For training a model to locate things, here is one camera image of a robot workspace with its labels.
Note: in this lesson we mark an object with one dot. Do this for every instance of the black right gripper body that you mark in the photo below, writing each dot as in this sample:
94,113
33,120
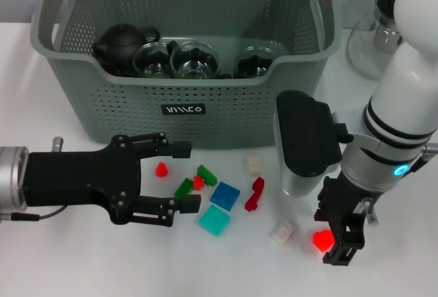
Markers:
342,201

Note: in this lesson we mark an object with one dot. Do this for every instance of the grey-green perforated storage bin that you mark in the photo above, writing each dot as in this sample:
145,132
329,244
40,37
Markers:
222,122

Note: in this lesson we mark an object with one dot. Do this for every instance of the black clay teapot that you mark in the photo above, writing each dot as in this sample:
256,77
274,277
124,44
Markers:
119,44

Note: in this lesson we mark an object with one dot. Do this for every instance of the small red building brick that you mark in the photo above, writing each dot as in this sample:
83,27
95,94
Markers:
197,182
161,169

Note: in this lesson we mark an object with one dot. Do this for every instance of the bright red slope brick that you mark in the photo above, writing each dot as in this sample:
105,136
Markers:
323,240

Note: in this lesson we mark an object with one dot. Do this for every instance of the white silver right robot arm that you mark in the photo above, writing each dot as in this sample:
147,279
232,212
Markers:
400,98

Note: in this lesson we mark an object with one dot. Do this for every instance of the cream long building brick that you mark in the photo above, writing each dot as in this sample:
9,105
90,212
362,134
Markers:
253,165

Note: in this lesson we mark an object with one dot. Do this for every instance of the dark red curved brick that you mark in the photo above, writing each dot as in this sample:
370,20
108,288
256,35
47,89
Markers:
255,194

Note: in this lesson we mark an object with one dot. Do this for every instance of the long green building brick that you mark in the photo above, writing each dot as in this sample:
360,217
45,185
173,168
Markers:
207,174

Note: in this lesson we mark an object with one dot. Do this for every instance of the teal square building plate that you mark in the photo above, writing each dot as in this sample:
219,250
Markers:
215,221

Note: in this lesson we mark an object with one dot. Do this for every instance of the blue square building plate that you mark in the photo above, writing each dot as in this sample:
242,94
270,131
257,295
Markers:
224,196

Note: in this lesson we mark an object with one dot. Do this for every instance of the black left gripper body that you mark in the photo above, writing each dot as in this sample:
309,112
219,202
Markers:
78,177

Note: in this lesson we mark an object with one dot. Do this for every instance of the white two-stud building brick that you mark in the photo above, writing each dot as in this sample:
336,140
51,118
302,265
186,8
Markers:
282,233

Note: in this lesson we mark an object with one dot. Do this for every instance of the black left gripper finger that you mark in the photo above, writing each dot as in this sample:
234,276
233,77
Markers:
181,150
190,204

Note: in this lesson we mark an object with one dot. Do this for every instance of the small green building brick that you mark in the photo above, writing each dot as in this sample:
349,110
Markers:
183,187

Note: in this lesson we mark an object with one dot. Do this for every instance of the glass pitcher black lid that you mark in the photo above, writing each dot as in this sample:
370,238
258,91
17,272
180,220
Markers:
362,47

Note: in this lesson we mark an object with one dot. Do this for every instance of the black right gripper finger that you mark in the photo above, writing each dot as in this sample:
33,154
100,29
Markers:
349,239
321,215

